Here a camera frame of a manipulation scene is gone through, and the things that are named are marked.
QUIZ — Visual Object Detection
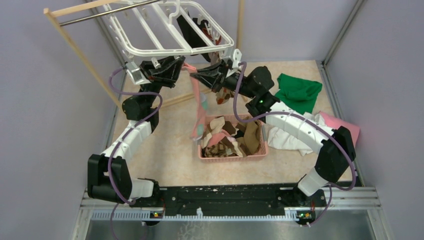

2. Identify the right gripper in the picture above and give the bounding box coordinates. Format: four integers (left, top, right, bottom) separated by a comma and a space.
190, 60, 256, 100

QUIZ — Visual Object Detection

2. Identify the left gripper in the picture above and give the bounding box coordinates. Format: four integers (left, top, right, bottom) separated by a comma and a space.
138, 52, 186, 110

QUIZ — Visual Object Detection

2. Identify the pink sock with teal spots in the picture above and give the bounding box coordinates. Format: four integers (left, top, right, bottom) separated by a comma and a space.
182, 63, 208, 141

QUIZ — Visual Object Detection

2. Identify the white plastic clip hanger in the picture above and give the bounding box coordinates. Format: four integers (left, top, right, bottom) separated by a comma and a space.
101, 0, 235, 59

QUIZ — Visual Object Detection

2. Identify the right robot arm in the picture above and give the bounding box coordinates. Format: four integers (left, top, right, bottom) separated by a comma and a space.
190, 61, 357, 206

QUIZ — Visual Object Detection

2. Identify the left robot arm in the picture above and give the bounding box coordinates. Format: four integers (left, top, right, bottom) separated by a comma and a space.
87, 56, 186, 207

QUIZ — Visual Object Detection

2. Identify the pile of socks in basket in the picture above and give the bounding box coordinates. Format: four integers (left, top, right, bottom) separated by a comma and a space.
200, 115, 264, 159

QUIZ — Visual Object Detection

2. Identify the orange brown argyle sock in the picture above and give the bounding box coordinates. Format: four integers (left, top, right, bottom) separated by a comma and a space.
210, 52, 235, 105

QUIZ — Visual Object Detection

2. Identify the black hanging sock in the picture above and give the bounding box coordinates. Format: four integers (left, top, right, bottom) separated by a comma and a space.
176, 15, 211, 63

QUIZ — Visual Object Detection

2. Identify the green shirt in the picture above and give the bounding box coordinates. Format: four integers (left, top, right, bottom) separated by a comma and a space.
275, 73, 323, 115

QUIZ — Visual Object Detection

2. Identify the white cloth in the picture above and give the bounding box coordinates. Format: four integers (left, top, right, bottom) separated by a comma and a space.
267, 112, 331, 156

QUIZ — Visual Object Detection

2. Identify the pink plastic basket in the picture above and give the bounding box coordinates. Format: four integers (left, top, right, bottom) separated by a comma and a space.
197, 113, 269, 164

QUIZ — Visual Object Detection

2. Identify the wooden clothes rack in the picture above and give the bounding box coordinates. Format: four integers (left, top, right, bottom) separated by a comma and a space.
43, 0, 245, 107

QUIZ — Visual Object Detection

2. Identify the pink cloth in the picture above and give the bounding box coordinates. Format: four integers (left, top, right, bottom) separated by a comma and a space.
319, 111, 360, 147

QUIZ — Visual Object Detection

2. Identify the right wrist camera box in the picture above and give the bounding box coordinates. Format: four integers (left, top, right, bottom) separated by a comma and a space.
222, 48, 242, 69

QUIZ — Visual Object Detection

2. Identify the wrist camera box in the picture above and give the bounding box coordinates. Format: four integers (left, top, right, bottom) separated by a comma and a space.
222, 48, 242, 69
125, 61, 151, 85

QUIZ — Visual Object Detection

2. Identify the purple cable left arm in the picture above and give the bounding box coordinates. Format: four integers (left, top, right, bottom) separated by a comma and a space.
107, 67, 164, 240

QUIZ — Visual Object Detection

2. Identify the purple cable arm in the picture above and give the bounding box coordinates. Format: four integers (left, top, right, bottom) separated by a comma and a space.
107, 67, 164, 240
232, 61, 358, 228

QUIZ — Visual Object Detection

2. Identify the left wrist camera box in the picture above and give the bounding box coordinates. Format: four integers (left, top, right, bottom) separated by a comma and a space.
125, 61, 151, 85

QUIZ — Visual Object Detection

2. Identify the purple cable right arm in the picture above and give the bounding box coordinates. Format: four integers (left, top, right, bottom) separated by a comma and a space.
232, 61, 358, 228

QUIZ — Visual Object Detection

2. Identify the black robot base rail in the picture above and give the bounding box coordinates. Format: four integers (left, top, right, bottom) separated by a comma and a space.
82, 183, 382, 228

